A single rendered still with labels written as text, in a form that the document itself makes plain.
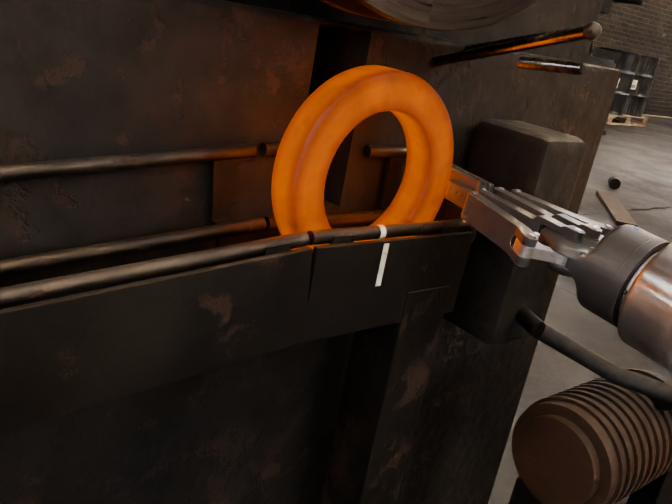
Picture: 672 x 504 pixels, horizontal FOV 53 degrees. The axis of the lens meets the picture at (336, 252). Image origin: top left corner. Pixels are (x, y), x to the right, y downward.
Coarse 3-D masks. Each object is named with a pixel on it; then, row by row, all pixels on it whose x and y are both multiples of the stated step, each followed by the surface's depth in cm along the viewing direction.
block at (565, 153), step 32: (480, 128) 74; (512, 128) 71; (544, 128) 74; (480, 160) 74; (512, 160) 71; (544, 160) 68; (576, 160) 71; (544, 192) 70; (480, 256) 75; (480, 288) 75; (512, 288) 73; (448, 320) 80; (480, 320) 76; (512, 320) 76
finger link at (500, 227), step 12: (468, 192) 60; (480, 204) 58; (492, 204) 58; (468, 216) 59; (480, 216) 58; (492, 216) 57; (504, 216) 56; (480, 228) 58; (492, 228) 57; (504, 228) 55; (516, 228) 54; (528, 228) 54; (492, 240) 56; (504, 240) 55; (528, 240) 52; (528, 264) 53
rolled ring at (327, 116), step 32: (320, 96) 53; (352, 96) 53; (384, 96) 55; (416, 96) 57; (288, 128) 53; (320, 128) 52; (352, 128) 54; (416, 128) 60; (448, 128) 61; (288, 160) 53; (320, 160) 53; (416, 160) 63; (448, 160) 63; (288, 192) 53; (320, 192) 54; (416, 192) 63; (288, 224) 55; (320, 224) 56; (384, 224) 63
